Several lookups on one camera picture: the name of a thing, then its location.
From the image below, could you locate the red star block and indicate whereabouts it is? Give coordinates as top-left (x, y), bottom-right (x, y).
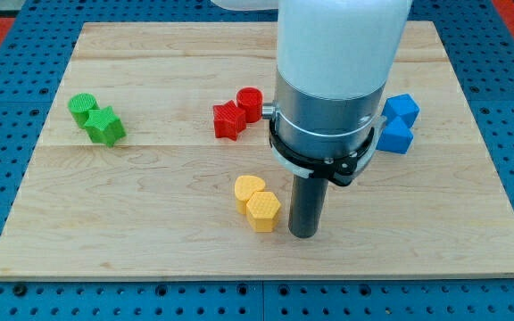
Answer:
top-left (212, 101), bottom-right (246, 141)

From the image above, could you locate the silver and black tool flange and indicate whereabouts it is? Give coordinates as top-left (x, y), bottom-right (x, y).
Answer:
top-left (269, 74), bottom-right (386, 186)

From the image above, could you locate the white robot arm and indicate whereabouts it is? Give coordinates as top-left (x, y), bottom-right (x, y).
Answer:
top-left (212, 0), bottom-right (412, 238)

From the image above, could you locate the green cylinder block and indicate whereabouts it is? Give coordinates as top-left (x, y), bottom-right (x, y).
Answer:
top-left (67, 93), bottom-right (99, 129)

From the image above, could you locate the upper blue cube block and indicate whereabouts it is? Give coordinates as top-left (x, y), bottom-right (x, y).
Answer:
top-left (382, 94), bottom-right (420, 128)

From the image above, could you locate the green star block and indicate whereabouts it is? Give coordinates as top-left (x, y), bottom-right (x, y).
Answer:
top-left (84, 106), bottom-right (127, 147)

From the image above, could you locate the red cylinder block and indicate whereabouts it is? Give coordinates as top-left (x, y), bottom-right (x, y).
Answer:
top-left (236, 87), bottom-right (263, 123)

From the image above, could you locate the light wooden board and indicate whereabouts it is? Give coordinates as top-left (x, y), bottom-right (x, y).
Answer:
top-left (0, 21), bottom-right (514, 282)

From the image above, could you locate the lower blue pentagon block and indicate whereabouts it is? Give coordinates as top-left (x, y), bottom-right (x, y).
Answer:
top-left (377, 117), bottom-right (414, 154)

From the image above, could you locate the yellow heart block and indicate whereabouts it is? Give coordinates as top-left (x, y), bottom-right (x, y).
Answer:
top-left (234, 175), bottom-right (266, 215)

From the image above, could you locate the yellow hexagon block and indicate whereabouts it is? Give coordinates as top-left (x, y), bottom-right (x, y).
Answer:
top-left (246, 192), bottom-right (281, 233)

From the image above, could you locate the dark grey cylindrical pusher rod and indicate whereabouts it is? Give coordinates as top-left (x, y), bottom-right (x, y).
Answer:
top-left (288, 176), bottom-right (328, 238)

